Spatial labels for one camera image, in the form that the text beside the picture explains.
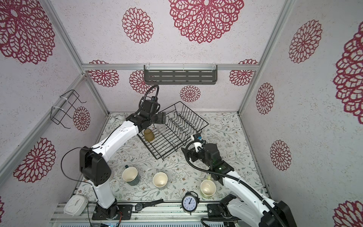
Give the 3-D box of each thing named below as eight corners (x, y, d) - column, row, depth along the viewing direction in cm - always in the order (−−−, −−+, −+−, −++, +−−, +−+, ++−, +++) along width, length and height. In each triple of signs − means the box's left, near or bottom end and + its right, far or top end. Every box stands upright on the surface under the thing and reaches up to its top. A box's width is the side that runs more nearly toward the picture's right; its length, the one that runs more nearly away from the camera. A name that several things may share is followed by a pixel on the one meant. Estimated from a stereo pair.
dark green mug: (126, 187, 84) (119, 181, 75) (129, 172, 90) (124, 165, 80) (140, 187, 84) (135, 181, 75) (142, 172, 90) (138, 165, 81)
